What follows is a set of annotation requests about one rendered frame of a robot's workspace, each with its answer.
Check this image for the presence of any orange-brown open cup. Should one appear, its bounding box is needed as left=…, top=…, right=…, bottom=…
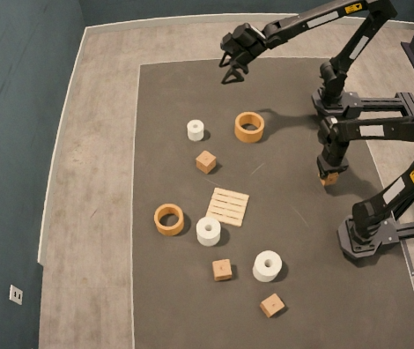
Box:
left=154, top=204, right=184, bottom=235

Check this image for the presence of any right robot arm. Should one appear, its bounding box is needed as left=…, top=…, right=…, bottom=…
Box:
left=220, top=0, right=398, bottom=110

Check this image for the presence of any small square wooden pallet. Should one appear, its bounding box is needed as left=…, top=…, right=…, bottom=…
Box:
left=205, top=188, right=248, bottom=227

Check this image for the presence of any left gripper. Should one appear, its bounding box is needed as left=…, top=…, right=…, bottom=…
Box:
left=316, top=149, right=350, bottom=180

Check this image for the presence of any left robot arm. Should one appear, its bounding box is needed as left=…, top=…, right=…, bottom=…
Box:
left=317, top=115, right=414, bottom=253

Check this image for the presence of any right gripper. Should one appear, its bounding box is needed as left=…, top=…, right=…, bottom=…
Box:
left=218, top=51, right=256, bottom=85

